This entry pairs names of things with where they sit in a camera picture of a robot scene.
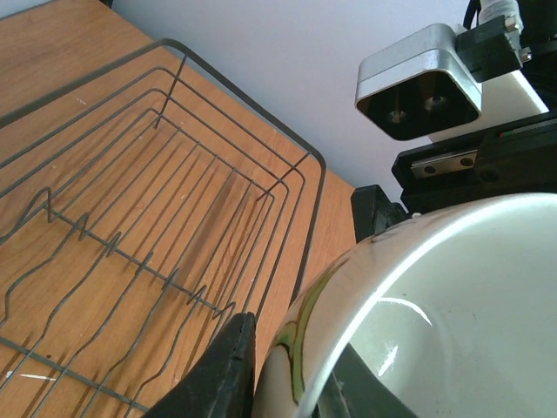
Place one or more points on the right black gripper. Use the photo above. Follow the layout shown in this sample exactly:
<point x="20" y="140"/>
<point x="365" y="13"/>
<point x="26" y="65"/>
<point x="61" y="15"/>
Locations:
<point x="515" y="157"/>

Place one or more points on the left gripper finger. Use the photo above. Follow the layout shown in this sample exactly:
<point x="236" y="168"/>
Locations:
<point x="221" y="383"/>

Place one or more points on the white floral bowl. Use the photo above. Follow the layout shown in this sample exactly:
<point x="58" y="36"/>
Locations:
<point x="446" y="314"/>

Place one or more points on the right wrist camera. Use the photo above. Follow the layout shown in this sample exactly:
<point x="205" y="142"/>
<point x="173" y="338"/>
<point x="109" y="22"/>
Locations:
<point x="441" y="82"/>

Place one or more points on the black wire dish rack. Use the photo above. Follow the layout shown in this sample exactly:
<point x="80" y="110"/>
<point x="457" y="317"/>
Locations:
<point x="142" y="206"/>

